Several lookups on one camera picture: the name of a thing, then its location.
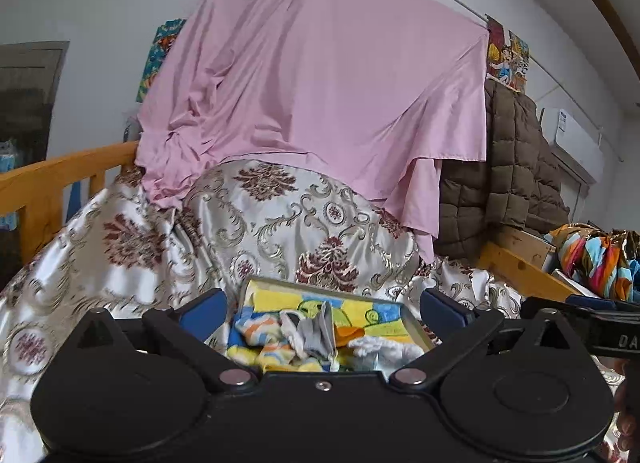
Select person's right hand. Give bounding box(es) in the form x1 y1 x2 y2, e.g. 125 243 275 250
614 357 640 444

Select grey door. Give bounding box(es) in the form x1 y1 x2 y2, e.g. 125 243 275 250
0 40 71 274

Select cartoon figure wall poster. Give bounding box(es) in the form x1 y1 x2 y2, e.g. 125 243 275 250
486 15 531 92

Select wooden box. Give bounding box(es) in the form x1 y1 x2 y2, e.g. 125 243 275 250
492 225 556 269

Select colourful wall poster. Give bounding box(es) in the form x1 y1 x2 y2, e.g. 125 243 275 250
136 18 187 104

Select brown quilted jacket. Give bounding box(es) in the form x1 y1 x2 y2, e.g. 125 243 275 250
434 79 571 264

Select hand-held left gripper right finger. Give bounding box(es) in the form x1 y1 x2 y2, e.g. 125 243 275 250
389 288 581 393

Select grey sock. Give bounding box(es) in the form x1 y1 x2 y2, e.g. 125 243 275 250
299 302 337 359

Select pink hanging sheet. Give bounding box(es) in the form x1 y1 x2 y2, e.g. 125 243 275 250
136 0 490 264

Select blue jeans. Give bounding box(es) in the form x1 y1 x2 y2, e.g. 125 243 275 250
627 255 640 304

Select white air conditioner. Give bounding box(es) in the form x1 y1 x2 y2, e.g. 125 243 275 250
539 108 621 184

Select striped sock with yellow cuff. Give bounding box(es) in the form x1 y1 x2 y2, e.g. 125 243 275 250
227 305 326 374

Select wooden bed rail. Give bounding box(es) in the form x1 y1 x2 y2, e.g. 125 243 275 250
0 140 141 249
477 242 581 304

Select white whale print cloth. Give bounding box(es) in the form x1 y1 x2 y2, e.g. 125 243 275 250
347 335 426 371

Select orange band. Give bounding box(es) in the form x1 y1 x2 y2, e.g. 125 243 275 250
334 325 368 346

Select multicoloured patterned cloth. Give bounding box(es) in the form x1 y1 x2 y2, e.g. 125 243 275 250
547 223 640 301

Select metal tray with cartoon print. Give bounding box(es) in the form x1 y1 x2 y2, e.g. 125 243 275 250
227 275 436 374

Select floral patterned satin blanket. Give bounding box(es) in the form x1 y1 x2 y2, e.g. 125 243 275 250
0 159 531 463

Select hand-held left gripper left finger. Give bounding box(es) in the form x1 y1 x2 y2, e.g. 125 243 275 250
75 288 258 394

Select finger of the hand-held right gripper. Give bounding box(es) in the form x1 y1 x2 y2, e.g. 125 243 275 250
566 294 621 306
520 296 597 327

